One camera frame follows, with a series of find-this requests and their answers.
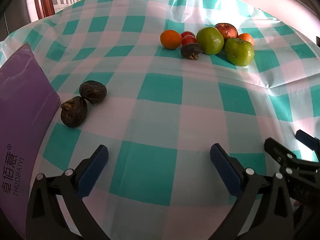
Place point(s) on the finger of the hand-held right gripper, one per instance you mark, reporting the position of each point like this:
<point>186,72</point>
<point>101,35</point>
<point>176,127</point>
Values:
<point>306,138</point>
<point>282,155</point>

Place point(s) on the split dark passion fruit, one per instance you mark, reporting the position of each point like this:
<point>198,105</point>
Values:
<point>191,51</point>

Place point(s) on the red cherry tomato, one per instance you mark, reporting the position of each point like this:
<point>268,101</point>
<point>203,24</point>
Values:
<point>187,33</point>
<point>189,40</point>

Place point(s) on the teal white checkered tablecloth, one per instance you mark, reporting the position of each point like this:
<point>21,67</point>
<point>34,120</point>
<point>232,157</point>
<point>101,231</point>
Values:
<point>162,92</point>

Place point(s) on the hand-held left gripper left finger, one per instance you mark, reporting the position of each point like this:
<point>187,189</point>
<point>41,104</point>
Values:
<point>93,170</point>

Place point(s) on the red apple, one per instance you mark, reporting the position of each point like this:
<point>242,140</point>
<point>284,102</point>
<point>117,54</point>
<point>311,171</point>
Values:
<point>226,30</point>

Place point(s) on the purple box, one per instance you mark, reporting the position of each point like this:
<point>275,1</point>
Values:
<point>22,100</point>

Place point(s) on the large orange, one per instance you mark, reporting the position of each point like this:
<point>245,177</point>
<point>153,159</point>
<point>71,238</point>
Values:
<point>171,39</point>

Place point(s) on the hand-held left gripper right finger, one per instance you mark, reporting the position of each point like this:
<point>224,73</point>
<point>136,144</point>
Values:
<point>225,170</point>

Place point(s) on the dark wrinkled passion fruit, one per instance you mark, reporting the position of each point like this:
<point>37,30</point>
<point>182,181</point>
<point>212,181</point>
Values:
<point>74,111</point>
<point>93,92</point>

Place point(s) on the green apple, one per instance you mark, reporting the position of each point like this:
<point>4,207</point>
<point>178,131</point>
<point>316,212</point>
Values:
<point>239,52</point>
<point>210,40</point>

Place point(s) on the small orange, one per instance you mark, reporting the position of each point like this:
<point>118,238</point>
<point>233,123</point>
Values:
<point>247,38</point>

